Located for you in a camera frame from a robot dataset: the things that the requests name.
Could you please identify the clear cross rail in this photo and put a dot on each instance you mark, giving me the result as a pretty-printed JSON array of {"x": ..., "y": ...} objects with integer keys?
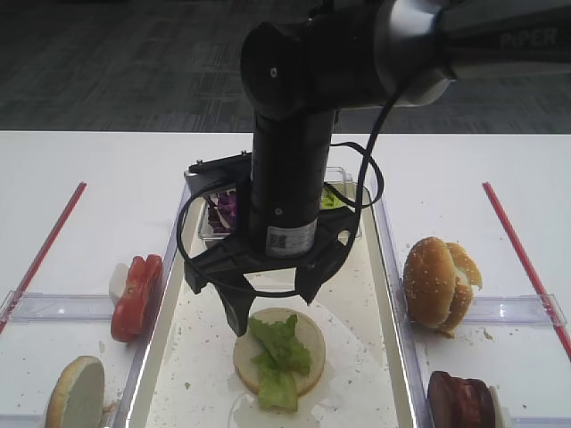
[
  {"x": 25, "y": 307},
  {"x": 538, "y": 310}
]

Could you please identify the red tomato slices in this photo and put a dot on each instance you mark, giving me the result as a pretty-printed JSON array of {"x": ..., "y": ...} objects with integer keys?
[{"x": 128, "y": 318}]

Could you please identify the purple cabbage leaves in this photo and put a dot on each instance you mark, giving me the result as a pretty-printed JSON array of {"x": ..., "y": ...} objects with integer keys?
[{"x": 222, "y": 211}]

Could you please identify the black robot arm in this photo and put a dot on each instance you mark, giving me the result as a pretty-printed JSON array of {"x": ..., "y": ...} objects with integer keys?
[{"x": 299, "y": 76}]

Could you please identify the bottom bun slice on tray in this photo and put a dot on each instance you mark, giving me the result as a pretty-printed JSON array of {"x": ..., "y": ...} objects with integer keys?
[{"x": 306, "y": 331}]

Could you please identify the cream metal tray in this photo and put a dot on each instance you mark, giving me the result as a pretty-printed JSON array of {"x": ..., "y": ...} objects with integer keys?
[{"x": 189, "y": 380}]

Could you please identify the lettuce leaf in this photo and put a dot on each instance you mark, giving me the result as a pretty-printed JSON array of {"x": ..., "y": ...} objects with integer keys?
[{"x": 282, "y": 356}]

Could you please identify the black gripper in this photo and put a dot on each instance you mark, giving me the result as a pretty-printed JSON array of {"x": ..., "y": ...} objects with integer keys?
[{"x": 226, "y": 264}]

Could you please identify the sesame bun tops right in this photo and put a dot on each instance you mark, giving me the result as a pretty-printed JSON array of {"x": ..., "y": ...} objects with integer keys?
[{"x": 438, "y": 281}]

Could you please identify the white tomato holder block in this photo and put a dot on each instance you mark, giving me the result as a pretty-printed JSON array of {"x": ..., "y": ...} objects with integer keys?
[{"x": 117, "y": 281}]

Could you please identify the dark meat patties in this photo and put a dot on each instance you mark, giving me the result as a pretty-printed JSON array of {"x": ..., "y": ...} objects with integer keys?
[{"x": 459, "y": 403}]

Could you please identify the long clear rail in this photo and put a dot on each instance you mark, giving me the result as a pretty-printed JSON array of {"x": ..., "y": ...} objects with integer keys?
[
  {"x": 409, "y": 392},
  {"x": 149, "y": 346}
]

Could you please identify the clear plastic salad container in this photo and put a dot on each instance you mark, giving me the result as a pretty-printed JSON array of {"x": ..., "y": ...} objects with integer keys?
[{"x": 336, "y": 176}]

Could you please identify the right long clear rail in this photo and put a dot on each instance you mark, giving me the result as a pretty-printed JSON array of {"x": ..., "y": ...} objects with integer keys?
[{"x": 409, "y": 392}]

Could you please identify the green lettuce pile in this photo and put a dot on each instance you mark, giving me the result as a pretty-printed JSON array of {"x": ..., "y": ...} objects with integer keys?
[{"x": 331, "y": 198}]

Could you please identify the right red strip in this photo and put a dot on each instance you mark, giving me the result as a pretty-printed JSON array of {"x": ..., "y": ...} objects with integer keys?
[{"x": 528, "y": 266}]

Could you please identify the red strip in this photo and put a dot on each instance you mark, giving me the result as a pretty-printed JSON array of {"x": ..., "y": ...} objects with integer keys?
[
  {"x": 41, "y": 254},
  {"x": 528, "y": 266}
]

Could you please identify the left upper clear cross rail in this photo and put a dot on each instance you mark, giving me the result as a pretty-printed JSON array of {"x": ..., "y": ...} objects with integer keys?
[{"x": 25, "y": 307}]

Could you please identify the right upper clear cross rail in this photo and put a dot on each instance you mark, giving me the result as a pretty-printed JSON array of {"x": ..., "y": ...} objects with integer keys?
[{"x": 538, "y": 310}]

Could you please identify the upright bun half left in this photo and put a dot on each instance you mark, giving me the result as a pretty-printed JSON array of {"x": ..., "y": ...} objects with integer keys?
[{"x": 77, "y": 397}]

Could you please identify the white patty holder block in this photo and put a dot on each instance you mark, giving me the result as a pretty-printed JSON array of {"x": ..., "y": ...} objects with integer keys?
[{"x": 501, "y": 414}]

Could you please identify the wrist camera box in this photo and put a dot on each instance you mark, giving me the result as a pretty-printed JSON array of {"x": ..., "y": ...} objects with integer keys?
[{"x": 210, "y": 176}]

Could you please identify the left red strip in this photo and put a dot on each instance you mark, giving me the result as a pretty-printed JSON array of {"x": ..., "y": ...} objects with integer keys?
[{"x": 41, "y": 254}]

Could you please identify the left long clear rail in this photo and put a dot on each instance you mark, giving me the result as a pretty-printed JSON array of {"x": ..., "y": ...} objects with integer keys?
[{"x": 149, "y": 346}]

